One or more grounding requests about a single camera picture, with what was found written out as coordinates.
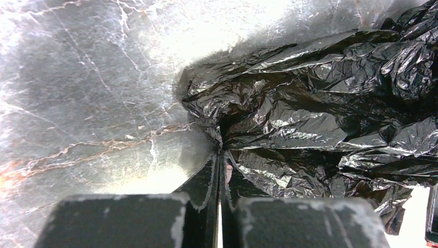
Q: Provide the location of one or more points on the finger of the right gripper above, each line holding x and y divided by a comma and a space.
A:
431, 218

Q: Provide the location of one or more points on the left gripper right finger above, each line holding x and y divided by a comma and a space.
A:
250, 219

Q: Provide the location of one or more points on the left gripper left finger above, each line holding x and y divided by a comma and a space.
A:
187, 217

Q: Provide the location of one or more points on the black trash bag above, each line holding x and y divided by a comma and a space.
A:
347, 115

